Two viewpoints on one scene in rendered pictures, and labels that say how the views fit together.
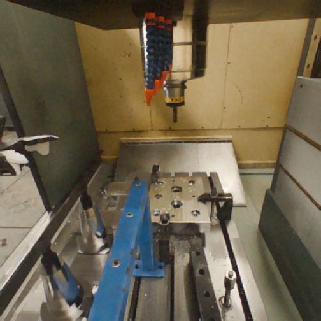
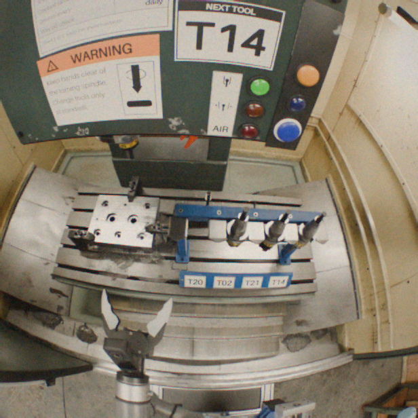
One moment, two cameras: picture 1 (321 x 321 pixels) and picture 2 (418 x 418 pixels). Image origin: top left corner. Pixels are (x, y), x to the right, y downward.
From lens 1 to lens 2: 0.62 m
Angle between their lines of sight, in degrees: 73
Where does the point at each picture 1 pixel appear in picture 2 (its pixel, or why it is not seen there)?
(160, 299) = (204, 243)
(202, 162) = (43, 202)
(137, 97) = not seen: outside the picture
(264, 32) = not seen: hidden behind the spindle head
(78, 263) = (255, 235)
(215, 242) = (163, 205)
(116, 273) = (261, 212)
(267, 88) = not seen: hidden behind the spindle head
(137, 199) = (201, 208)
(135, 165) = (24, 275)
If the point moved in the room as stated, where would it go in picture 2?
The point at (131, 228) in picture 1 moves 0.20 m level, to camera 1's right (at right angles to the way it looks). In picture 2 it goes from (232, 210) to (224, 160)
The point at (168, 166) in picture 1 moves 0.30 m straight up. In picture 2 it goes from (35, 238) to (7, 212)
